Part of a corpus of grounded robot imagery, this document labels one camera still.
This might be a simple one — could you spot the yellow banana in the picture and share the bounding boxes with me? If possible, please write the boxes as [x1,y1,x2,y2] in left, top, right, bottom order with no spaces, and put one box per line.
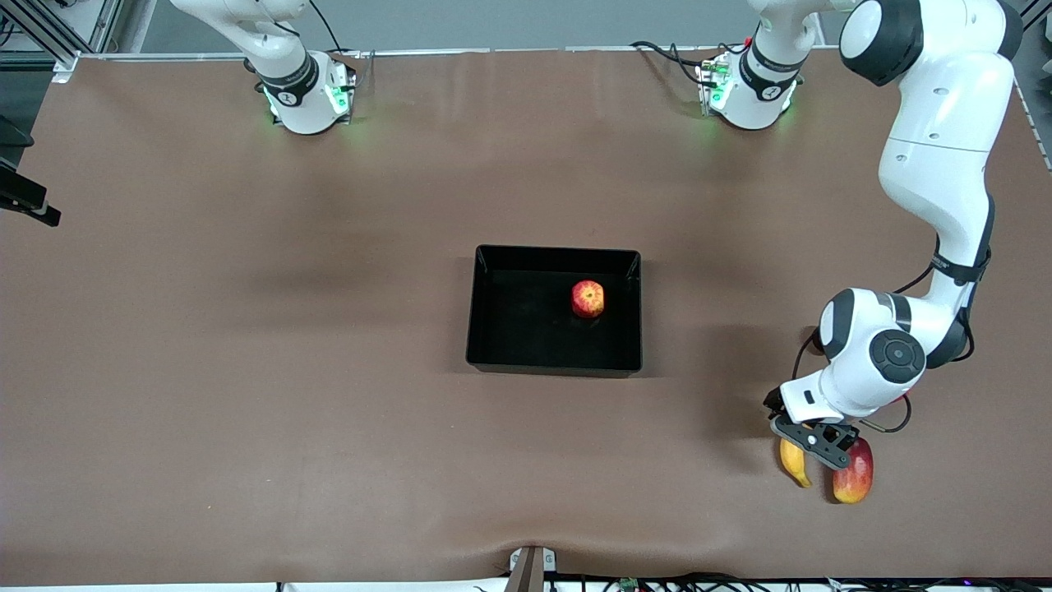
[778,437,814,489]

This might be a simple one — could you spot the red yellow apple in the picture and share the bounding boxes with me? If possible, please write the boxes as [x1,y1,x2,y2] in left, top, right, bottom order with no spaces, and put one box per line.
[570,280,607,320]

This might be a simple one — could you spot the black rectangular plastic box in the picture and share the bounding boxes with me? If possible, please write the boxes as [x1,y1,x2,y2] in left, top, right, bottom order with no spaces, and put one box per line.
[466,244,643,378]

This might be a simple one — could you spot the red yellow mango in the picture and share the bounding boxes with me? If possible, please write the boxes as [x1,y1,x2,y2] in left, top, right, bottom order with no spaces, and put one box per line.
[831,437,874,505]

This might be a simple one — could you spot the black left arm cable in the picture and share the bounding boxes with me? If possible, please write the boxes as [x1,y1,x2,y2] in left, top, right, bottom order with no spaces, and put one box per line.
[791,247,995,435]

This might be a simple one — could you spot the aluminium frame profile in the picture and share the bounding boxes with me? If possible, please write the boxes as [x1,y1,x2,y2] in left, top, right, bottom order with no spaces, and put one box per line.
[0,0,124,83]

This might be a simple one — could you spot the black table edge cables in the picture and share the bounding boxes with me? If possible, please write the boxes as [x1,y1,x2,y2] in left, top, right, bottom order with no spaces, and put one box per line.
[542,572,1052,592]

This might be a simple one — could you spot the grey metal table bracket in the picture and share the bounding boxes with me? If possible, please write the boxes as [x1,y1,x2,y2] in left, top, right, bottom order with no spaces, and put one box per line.
[507,545,558,592]

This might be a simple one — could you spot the black base power cable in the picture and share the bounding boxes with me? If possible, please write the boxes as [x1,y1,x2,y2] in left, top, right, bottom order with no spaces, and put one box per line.
[630,40,717,88]

